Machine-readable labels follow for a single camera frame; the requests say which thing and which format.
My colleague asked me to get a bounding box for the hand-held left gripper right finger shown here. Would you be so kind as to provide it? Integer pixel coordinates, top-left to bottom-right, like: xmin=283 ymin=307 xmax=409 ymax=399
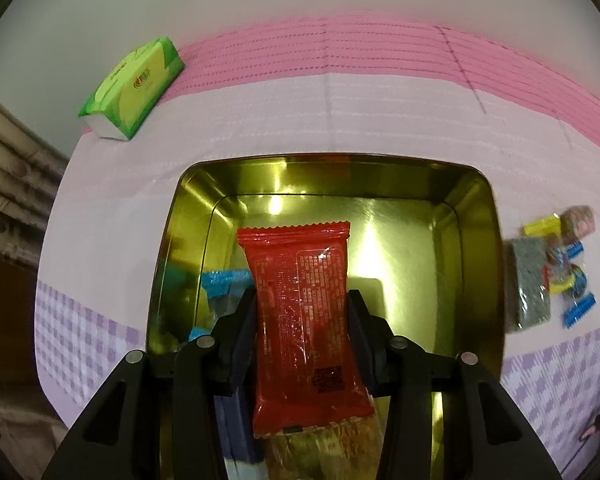
xmin=346 ymin=289 xmax=563 ymax=480

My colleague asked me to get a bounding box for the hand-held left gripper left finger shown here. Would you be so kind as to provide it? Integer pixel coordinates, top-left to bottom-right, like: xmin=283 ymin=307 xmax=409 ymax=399
xmin=42 ymin=287 xmax=258 ymax=480

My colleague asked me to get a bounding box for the red snack packet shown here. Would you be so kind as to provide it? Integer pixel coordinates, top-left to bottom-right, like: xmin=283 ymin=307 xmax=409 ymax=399
xmin=236 ymin=221 xmax=376 ymax=436

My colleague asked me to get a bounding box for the dark blue snack packet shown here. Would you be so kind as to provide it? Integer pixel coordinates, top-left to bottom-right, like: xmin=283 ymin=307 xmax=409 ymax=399
xmin=215 ymin=395 xmax=263 ymax=466

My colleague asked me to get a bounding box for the teal snack packet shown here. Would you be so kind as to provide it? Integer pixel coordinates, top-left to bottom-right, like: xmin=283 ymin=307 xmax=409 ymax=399
xmin=187 ymin=269 xmax=253 ymax=346

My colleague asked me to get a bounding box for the gold metal tin box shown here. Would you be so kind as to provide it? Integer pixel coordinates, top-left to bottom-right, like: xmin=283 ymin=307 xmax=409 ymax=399
xmin=146 ymin=154 xmax=507 ymax=480

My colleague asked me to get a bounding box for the clear peanut bar packet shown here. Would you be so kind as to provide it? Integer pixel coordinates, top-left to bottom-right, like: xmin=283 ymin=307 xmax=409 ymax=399
xmin=265 ymin=417 xmax=386 ymax=480

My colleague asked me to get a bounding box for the pink snack block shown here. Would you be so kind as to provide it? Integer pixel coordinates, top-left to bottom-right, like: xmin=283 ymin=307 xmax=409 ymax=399
xmin=562 ymin=205 xmax=596 ymax=236

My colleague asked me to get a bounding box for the green speckled snack block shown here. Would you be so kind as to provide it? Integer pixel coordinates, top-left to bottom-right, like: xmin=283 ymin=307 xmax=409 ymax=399
xmin=505 ymin=237 xmax=552 ymax=333

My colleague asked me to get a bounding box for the yellow blue candy packet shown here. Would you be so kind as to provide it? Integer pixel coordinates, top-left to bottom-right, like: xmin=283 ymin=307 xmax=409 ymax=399
xmin=524 ymin=215 xmax=597 ymax=329

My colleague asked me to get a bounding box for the green tissue pack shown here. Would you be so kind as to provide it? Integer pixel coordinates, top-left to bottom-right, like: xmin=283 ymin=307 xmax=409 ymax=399
xmin=78 ymin=36 xmax=186 ymax=141

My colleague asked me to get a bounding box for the bamboo furniture frame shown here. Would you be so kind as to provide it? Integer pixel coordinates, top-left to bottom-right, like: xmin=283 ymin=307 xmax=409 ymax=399
xmin=0 ymin=85 xmax=71 ymax=261

